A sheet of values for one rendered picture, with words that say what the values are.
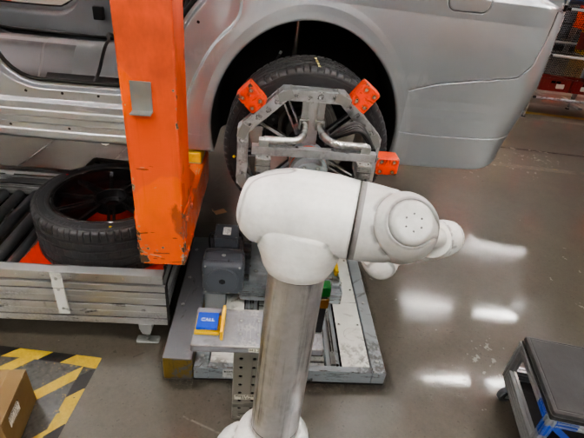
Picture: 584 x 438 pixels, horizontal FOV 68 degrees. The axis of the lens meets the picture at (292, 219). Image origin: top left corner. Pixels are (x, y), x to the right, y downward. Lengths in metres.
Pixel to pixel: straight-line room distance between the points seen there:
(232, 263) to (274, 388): 1.03
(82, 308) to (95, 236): 0.32
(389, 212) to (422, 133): 1.40
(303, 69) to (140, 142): 0.64
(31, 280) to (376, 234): 1.60
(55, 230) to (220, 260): 0.67
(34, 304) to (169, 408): 0.70
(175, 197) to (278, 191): 0.85
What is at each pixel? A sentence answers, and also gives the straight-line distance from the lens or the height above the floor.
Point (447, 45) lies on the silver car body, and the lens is 1.92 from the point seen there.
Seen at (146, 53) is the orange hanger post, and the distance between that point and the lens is 1.32.
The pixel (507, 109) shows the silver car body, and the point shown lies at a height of 1.04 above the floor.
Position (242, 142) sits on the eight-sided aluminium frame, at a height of 0.91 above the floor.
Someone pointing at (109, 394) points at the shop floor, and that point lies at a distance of 1.96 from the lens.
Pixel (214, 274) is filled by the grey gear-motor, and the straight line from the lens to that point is 1.85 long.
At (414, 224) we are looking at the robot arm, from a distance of 0.63.
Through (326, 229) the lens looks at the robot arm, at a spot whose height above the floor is 1.20.
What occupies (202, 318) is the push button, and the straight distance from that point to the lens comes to 1.50.
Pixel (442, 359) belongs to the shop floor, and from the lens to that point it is 2.21.
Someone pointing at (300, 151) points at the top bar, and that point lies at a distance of 1.45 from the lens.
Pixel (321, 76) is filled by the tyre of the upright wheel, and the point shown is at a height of 1.15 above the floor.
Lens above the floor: 1.56
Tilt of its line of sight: 33 degrees down
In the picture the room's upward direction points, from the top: 6 degrees clockwise
